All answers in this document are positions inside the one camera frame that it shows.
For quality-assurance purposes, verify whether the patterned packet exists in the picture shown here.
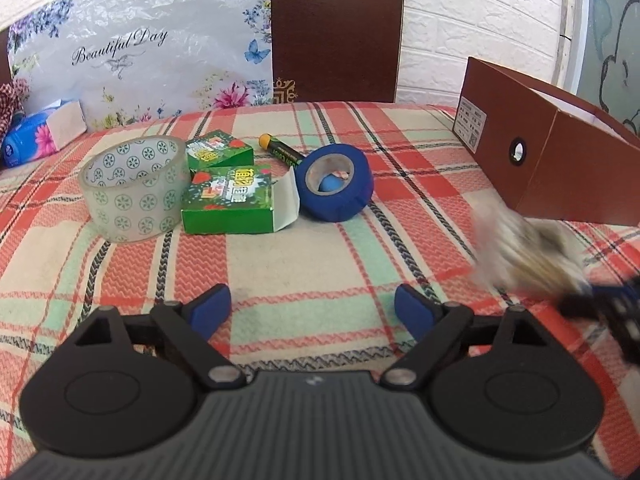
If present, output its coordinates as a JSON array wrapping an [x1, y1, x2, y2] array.
[[474, 204, 590, 299]]

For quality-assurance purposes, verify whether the large green box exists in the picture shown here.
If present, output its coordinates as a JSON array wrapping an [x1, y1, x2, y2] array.
[[181, 165, 300, 235]]

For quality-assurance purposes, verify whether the clear patterned tape roll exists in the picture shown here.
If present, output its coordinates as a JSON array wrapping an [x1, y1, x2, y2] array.
[[79, 136, 191, 243]]

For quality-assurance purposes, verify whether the blue tape roll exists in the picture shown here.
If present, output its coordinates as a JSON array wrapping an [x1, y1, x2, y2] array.
[[294, 144, 374, 222]]

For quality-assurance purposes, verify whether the small green box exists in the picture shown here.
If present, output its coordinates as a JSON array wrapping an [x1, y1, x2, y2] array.
[[186, 130, 254, 174]]

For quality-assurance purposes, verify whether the black yellow marker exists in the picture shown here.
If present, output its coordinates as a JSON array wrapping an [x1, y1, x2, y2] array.
[[258, 133, 305, 167]]

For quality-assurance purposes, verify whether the red plaid bed sheet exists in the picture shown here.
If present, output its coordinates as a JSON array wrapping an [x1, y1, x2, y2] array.
[[0, 101, 640, 478]]

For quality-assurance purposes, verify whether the brown cardboard shoe box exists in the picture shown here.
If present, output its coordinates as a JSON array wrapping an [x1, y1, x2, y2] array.
[[452, 58, 639, 226]]

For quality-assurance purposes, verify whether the blue tissue pack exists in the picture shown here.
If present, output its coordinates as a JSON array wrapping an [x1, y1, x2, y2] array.
[[1, 100, 88, 167]]

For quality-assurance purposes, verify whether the floral plastic bag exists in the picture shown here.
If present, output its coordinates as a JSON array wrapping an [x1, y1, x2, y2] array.
[[8, 0, 273, 130]]

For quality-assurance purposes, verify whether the red patterned cloth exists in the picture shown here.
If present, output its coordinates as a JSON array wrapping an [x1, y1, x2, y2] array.
[[0, 78, 29, 141]]

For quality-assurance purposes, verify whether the white door frame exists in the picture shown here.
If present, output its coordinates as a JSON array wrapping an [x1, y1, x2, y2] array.
[[551, 0, 590, 94]]

